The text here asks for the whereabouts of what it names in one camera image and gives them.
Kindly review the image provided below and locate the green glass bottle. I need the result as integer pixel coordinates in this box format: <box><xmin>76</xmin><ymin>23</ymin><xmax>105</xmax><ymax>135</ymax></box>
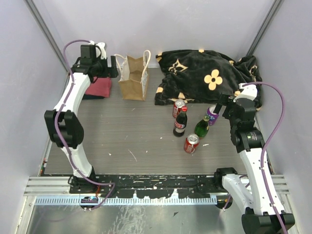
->
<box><xmin>194</xmin><ymin>115</ymin><xmax>210</xmax><ymax>139</ymax></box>

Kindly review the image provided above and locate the glass cola bottle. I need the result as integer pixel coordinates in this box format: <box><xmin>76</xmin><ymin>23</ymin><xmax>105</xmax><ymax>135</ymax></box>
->
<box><xmin>173</xmin><ymin>106</ymin><xmax>188</xmax><ymax>137</ymax></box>

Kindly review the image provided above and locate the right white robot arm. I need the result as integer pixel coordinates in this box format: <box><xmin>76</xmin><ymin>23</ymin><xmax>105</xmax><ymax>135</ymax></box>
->
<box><xmin>214</xmin><ymin>94</ymin><xmax>295</xmax><ymax>234</ymax></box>

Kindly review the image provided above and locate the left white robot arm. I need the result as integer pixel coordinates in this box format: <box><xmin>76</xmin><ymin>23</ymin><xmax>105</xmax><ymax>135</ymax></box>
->
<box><xmin>44</xmin><ymin>39</ymin><xmax>118</xmax><ymax>193</ymax></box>

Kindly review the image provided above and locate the folded red cloth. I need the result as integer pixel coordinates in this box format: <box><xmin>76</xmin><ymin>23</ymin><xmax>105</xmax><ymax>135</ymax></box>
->
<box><xmin>85</xmin><ymin>78</ymin><xmax>112</xmax><ymax>98</ymax></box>

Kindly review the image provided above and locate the purple soda can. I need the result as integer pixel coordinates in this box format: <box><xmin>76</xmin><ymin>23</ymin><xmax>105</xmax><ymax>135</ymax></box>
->
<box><xmin>207</xmin><ymin>105</ymin><xmax>219</xmax><ymax>126</ymax></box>

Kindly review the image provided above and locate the black floral fleece blanket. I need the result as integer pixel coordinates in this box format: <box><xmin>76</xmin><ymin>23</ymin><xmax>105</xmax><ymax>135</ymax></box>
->
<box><xmin>155</xmin><ymin>49</ymin><xmax>262</xmax><ymax>105</ymax></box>

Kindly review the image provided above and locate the red cola can rear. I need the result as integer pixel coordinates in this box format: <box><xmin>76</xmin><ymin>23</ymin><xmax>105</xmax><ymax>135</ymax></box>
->
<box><xmin>173</xmin><ymin>99</ymin><xmax>186</xmax><ymax>118</ymax></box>

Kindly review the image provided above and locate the red cola can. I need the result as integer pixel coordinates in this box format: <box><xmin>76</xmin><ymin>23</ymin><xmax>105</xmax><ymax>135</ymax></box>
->
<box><xmin>184</xmin><ymin>134</ymin><xmax>200</xmax><ymax>154</ymax></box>
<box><xmin>173</xmin><ymin>99</ymin><xmax>186</xmax><ymax>118</ymax></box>

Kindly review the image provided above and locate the red cola can front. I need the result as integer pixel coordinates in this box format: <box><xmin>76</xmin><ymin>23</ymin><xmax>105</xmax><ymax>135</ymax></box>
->
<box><xmin>184</xmin><ymin>134</ymin><xmax>200</xmax><ymax>154</ymax></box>

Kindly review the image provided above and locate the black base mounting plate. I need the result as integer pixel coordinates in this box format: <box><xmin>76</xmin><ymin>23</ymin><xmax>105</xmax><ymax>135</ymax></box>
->
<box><xmin>68</xmin><ymin>174</ymin><xmax>226</xmax><ymax>199</ymax></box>

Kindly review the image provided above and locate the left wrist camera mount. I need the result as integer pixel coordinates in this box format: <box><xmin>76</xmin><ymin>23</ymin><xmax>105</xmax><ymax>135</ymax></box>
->
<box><xmin>89</xmin><ymin>40</ymin><xmax>107</xmax><ymax>59</ymax></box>

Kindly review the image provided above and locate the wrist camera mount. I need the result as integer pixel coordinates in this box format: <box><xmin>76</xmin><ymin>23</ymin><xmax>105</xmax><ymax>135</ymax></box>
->
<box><xmin>234</xmin><ymin>83</ymin><xmax>257</xmax><ymax>102</ymax></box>
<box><xmin>89</xmin><ymin>40</ymin><xmax>107</xmax><ymax>59</ymax></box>

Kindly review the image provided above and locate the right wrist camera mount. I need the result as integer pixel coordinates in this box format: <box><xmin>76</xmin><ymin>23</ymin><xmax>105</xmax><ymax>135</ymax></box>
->
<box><xmin>234</xmin><ymin>83</ymin><xmax>257</xmax><ymax>102</ymax></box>

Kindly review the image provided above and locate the white slotted cable duct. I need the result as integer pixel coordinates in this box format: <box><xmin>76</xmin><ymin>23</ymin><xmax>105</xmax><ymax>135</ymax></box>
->
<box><xmin>34</xmin><ymin>195</ymin><xmax>217</xmax><ymax>206</ymax></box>

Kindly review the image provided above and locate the aluminium frame rail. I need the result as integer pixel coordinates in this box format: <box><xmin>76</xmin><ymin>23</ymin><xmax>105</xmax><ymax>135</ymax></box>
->
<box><xmin>23</xmin><ymin>174</ymin><xmax>291</xmax><ymax>196</ymax></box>

